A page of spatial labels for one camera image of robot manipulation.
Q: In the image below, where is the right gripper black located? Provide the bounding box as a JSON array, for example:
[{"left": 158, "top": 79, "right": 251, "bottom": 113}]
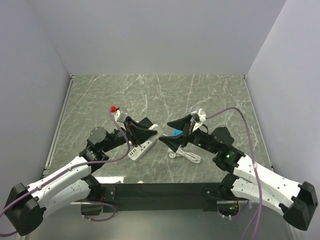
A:
[{"left": 159, "top": 113, "right": 219, "bottom": 154}]

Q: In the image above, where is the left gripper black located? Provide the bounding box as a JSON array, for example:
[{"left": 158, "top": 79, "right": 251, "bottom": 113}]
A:
[{"left": 102, "top": 116, "right": 157, "bottom": 153}]

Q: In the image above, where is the black socket adapter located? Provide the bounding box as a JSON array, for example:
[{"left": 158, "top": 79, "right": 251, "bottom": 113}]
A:
[{"left": 138, "top": 117, "right": 153, "bottom": 128}]

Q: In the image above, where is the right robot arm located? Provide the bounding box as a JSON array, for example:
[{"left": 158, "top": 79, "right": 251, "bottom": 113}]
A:
[{"left": 159, "top": 115, "right": 318, "bottom": 231}]

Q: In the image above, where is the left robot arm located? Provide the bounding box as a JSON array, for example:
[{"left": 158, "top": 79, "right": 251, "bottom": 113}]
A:
[{"left": 1, "top": 116, "right": 163, "bottom": 236}]

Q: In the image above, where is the blue plug adapter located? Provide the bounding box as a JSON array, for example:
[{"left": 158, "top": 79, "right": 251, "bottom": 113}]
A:
[{"left": 172, "top": 129, "right": 182, "bottom": 136}]

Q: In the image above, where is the white power strip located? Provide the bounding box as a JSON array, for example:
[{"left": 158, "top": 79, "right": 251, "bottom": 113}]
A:
[{"left": 128, "top": 140, "right": 156, "bottom": 162}]

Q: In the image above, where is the black base bar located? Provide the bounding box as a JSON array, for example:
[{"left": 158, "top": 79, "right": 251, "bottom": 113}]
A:
[{"left": 74, "top": 174, "right": 241, "bottom": 216}]

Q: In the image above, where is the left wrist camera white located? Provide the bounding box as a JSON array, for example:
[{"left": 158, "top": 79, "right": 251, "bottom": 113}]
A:
[{"left": 110, "top": 105, "right": 128, "bottom": 128}]

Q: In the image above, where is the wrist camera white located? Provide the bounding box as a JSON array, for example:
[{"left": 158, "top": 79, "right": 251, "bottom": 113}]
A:
[
  {"left": 110, "top": 105, "right": 128, "bottom": 128},
  {"left": 190, "top": 106, "right": 206, "bottom": 132}
]

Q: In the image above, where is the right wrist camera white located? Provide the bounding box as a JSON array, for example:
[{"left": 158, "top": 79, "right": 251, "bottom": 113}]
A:
[{"left": 190, "top": 106, "right": 206, "bottom": 132}]

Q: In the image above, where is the white power strip cord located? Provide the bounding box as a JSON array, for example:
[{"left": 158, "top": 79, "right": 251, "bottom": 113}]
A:
[{"left": 166, "top": 147, "right": 202, "bottom": 165}]

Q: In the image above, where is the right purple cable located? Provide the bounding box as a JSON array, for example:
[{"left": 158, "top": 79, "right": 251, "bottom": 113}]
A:
[{"left": 204, "top": 107, "right": 263, "bottom": 240}]

